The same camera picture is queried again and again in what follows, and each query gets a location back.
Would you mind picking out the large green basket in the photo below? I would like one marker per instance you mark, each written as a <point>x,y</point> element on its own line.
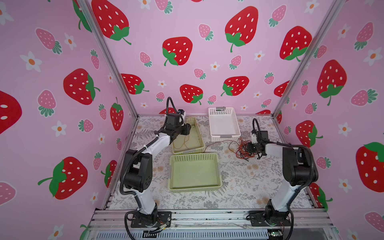
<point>195,173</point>

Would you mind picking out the small green basket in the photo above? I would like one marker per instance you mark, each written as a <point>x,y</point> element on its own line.
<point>191,144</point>

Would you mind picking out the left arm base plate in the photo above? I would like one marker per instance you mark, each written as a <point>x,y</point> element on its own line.
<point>155,220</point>

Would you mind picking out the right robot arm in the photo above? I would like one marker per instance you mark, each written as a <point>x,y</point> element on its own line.
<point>299,171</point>

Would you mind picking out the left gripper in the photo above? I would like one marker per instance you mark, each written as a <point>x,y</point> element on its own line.
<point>186,128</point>

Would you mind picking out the white plastic basket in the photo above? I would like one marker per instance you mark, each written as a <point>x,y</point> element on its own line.
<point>224,125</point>

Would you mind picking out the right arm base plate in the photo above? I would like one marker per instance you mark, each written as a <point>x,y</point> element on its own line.
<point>268,219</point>

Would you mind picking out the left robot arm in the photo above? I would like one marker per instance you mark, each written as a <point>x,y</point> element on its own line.
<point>137,170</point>

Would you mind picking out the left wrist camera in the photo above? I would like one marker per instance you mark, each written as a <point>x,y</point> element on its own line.
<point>175,120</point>

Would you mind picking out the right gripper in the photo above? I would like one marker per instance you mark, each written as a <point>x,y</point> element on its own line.
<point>249,144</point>

